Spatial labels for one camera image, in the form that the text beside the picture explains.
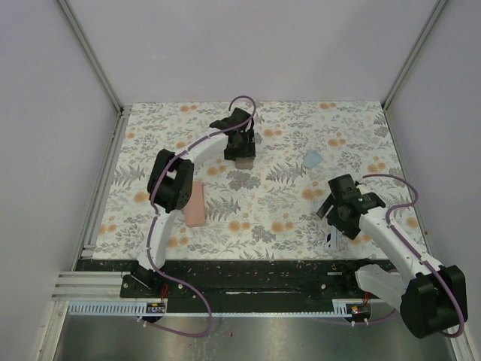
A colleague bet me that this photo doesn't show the white frame sunglasses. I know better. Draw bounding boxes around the white frame sunglasses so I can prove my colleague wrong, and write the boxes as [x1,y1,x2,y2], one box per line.
[324,226,339,253]

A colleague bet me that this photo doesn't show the pink glasses case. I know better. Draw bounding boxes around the pink glasses case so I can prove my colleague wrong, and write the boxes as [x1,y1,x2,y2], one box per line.
[183,181,206,228]

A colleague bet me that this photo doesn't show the beige glasses case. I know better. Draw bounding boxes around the beige glasses case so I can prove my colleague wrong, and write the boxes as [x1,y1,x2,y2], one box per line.
[234,158,254,170]

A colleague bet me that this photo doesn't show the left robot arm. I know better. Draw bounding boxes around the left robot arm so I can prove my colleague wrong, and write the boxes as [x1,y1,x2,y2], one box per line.
[131,108,256,297]

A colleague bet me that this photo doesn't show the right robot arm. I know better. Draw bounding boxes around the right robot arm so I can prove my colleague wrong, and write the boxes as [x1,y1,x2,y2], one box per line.
[317,190,468,338]

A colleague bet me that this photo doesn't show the floral tablecloth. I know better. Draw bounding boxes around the floral tablecloth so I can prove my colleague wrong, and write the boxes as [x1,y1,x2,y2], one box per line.
[87,101,425,260]

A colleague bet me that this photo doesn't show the steel floor panel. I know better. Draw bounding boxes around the steel floor panel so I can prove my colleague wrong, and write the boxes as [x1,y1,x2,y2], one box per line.
[54,315,480,360]

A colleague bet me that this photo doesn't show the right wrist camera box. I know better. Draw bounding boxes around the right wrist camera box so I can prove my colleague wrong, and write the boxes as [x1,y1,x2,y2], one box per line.
[328,174,362,203]

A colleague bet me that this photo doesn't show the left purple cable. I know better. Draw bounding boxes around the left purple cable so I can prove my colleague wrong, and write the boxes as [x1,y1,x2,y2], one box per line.
[145,95,259,338]

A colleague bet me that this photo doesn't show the left aluminium frame post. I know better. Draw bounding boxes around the left aluminium frame post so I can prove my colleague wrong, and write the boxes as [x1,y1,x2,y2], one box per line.
[56,0,125,116]

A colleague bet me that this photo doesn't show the aluminium frame post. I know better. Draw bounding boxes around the aluminium frame post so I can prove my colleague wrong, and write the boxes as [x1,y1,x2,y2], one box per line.
[56,0,125,116]
[381,0,452,112]

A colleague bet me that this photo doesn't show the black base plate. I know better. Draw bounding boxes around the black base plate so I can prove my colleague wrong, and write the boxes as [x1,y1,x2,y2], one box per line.
[112,257,399,302]

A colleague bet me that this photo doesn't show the aluminium front rail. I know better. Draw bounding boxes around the aluminium front rail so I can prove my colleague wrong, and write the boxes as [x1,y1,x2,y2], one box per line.
[48,270,461,317]

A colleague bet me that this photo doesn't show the right aluminium frame post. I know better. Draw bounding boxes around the right aluminium frame post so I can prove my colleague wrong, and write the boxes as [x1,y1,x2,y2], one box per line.
[381,0,452,112]

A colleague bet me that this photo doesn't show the white slotted cable duct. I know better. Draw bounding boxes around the white slotted cable duct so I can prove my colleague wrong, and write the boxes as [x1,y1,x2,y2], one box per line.
[68,301,167,317]

